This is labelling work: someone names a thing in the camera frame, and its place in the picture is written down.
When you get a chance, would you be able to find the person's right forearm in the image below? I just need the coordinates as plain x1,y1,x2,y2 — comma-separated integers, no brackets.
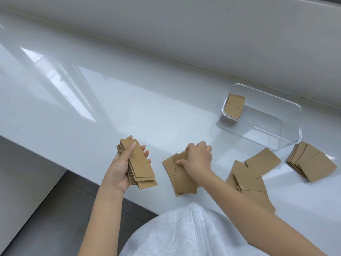
197,170,329,256

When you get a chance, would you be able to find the person's left forearm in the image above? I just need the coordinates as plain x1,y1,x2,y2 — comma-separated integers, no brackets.
77,183,126,256

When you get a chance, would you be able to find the person's right hand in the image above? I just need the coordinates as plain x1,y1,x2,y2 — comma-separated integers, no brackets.
176,141,213,182

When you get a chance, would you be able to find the brown cardboard sleeve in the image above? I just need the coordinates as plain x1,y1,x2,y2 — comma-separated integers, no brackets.
234,167,263,193
226,160,249,191
238,181,276,213
162,154,184,197
173,151,198,195
245,148,282,179
224,94,246,119

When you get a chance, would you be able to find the thick stack of cardboard sleeves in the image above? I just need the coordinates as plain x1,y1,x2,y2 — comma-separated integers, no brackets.
116,138,159,190

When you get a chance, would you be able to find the clear plastic container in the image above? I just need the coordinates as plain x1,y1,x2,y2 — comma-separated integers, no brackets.
217,83,303,152

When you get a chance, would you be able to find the fanned pile of cardboard sleeves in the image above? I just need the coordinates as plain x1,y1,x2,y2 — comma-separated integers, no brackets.
286,141,338,183

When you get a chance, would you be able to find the person's left hand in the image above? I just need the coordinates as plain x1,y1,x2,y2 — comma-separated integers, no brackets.
105,135,152,195

